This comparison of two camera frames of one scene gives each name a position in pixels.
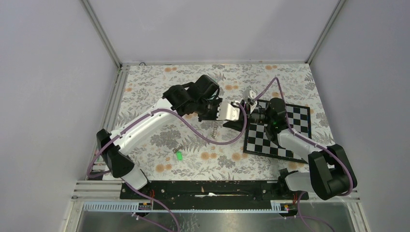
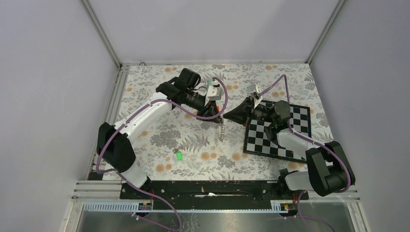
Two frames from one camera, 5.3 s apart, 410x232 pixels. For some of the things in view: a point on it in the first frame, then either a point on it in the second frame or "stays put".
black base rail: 212,195 stays put
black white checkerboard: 257,142 stays put
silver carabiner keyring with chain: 214,133 to 222,132
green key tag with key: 179,153 stays put
